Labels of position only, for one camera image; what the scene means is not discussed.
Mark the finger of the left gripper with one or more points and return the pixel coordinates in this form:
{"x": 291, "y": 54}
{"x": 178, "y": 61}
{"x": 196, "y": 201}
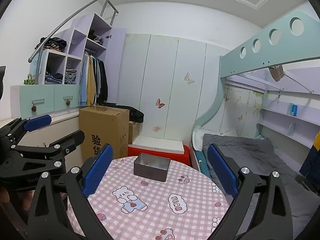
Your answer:
{"x": 62, "y": 146}
{"x": 37, "y": 123}

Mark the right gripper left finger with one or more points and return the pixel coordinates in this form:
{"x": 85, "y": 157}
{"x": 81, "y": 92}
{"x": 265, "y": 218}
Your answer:
{"x": 48, "y": 216}

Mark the grey metal tin box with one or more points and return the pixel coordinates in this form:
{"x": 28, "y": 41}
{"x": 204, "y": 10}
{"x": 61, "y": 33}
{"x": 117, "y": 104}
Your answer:
{"x": 151, "y": 167}

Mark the pink checkered tablecloth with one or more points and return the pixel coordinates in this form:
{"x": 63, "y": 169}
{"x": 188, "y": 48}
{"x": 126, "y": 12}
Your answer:
{"x": 188, "y": 205}

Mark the grey bed duvet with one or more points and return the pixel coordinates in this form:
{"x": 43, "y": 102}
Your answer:
{"x": 259, "y": 157}

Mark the beige hanging pouch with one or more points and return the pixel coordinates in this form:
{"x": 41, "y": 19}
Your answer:
{"x": 277, "y": 72}

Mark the white wardrobe doors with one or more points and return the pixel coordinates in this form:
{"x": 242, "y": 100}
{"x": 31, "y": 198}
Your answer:
{"x": 171, "y": 80}

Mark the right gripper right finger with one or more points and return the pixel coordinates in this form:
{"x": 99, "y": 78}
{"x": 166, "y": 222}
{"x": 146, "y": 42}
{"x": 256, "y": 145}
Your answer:
{"x": 272, "y": 215}

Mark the teal bunk bed frame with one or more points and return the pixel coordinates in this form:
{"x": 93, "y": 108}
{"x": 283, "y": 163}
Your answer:
{"x": 244, "y": 77}

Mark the hanging clothes row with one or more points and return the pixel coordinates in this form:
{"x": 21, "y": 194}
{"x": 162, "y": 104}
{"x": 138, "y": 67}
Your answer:
{"x": 93, "y": 81}

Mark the purple wall shelves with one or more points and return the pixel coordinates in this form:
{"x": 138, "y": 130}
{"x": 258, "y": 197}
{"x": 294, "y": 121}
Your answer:
{"x": 275, "y": 115}

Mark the large cardboard box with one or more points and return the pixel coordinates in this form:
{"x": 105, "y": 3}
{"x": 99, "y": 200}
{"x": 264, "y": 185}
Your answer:
{"x": 104, "y": 125}

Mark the black bag on boxes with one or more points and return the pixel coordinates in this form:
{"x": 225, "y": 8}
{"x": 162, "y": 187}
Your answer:
{"x": 135, "y": 115}

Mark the white board on stool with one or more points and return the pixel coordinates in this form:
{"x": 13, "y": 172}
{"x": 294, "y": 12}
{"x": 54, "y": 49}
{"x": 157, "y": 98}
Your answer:
{"x": 160, "y": 145}

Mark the yellow navy jacket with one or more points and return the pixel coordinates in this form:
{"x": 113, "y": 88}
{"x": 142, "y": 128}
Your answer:
{"x": 310, "y": 167}

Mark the red stool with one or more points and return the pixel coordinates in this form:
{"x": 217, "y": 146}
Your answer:
{"x": 182, "y": 158}

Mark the purple cubby shelf unit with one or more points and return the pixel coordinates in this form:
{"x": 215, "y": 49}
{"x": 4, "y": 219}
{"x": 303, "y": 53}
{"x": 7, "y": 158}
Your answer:
{"x": 92, "y": 34}

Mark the teal drawer cabinet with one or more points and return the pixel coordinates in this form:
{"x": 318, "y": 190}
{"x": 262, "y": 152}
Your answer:
{"x": 28, "y": 101}

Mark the grey metal handrail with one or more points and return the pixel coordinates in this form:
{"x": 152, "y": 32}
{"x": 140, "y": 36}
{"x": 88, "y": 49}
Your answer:
{"x": 39, "y": 50}

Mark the small cardboard box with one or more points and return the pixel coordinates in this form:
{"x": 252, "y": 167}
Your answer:
{"x": 133, "y": 131}

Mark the small green plant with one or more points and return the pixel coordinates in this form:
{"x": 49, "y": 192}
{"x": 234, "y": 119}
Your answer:
{"x": 29, "y": 80}

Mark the person left hand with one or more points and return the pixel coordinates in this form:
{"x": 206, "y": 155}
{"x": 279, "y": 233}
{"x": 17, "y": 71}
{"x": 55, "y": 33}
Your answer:
{"x": 21, "y": 199}

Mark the blue box on shelf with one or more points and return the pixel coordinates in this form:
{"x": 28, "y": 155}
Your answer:
{"x": 293, "y": 109}

